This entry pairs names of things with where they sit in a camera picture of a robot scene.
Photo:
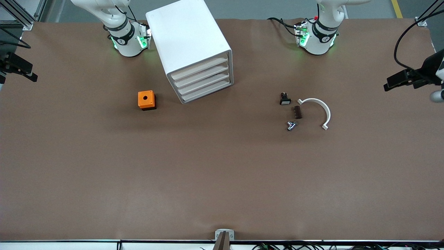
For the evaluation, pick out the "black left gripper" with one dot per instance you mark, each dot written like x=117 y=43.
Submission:
x=429 y=67

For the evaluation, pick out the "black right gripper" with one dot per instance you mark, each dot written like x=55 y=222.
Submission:
x=9 y=61

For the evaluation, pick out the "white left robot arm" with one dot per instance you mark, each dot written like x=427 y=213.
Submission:
x=317 y=47

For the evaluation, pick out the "white drawer cabinet housing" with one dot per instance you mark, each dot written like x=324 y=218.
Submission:
x=184 y=31

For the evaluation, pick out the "white semicircular pipe clamp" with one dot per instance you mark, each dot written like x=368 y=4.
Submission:
x=329 y=114

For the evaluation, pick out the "dark brown ribbed cylinder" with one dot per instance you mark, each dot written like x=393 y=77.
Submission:
x=298 y=112

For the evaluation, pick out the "silver metal tee fitting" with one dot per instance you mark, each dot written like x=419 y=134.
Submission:
x=291 y=126

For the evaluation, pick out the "brown table cover sheet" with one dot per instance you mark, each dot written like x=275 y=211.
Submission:
x=104 y=173

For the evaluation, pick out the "aluminium frame post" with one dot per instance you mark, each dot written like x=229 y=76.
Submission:
x=421 y=22
x=17 y=13

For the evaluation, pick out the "orange black button enclosure box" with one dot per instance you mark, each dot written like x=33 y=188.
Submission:
x=141 y=102

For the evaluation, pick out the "black white rectangular push switch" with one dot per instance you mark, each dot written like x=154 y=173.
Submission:
x=285 y=101

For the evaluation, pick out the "white black table edge rail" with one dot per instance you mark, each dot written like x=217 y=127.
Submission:
x=69 y=246

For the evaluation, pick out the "grey metal mounting bracket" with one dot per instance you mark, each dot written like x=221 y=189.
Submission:
x=231 y=235

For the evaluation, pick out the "brown grey camera pole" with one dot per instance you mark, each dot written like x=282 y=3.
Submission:
x=222 y=243

